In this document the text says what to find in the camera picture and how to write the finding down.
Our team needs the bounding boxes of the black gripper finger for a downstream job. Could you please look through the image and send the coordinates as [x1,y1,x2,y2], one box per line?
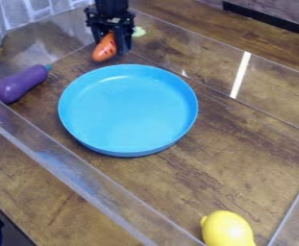
[90,25,103,44]
[114,26,134,56]

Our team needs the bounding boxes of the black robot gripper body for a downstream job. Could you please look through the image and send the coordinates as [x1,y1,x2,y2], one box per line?
[83,0,135,33]

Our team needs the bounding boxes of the orange toy carrot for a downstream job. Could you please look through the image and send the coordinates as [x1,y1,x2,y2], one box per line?
[90,26,149,63]

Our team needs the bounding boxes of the blue round plastic tray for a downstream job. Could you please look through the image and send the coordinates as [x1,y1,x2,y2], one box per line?
[58,64,198,157]

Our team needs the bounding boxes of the purple toy eggplant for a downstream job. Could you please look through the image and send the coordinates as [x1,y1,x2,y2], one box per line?
[0,64,51,104]

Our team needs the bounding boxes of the black baseboard strip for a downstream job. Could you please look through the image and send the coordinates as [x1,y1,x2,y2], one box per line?
[222,1,299,35]

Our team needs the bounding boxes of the clear acrylic barrier panel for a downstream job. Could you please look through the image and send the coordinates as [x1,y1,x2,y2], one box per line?
[0,97,299,246]

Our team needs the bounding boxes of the yellow toy lemon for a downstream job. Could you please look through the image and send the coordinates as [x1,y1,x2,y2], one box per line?
[201,210,257,246]

